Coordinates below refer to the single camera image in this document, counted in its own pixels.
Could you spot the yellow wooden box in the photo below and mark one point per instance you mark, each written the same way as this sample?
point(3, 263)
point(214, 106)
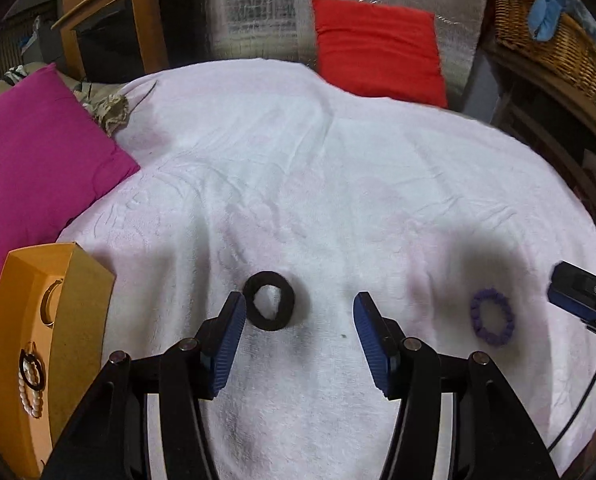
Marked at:
point(83, 300)

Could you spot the metal bangle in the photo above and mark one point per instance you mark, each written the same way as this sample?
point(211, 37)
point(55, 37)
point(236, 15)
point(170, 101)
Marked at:
point(42, 305)

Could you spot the patterned cloth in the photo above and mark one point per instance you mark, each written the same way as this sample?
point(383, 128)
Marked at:
point(110, 110)

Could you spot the wicker basket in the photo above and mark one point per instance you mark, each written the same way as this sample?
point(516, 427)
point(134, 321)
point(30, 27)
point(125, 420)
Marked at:
point(567, 55)

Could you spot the pink pillow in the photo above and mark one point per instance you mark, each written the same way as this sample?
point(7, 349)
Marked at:
point(38, 160)

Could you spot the blue cloth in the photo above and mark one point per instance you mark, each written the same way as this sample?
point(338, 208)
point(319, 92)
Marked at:
point(547, 10)

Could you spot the wooden cabinet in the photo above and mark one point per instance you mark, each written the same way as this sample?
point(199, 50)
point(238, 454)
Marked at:
point(148, 25)

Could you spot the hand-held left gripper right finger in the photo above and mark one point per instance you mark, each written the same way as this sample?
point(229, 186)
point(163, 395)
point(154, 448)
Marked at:
point(372, 345)

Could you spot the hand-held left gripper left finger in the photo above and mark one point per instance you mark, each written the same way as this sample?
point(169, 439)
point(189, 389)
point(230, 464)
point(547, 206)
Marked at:
point(228, 345)

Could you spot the red pillow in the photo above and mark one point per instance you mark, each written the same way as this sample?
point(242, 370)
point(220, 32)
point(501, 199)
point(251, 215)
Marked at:
point(377, 45)

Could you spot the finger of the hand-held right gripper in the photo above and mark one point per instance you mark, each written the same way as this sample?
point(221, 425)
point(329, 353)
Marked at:
point(572, 290)

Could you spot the silver foil insulation panel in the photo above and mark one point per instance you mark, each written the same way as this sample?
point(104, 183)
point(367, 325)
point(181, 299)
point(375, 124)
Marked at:
point(258, 10)

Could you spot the wooden table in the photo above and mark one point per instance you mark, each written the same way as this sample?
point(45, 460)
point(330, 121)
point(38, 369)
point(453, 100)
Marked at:
point(552, 105)

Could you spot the white towel blanket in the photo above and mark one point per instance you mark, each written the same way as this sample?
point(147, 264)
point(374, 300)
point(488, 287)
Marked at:
point(303, 160)

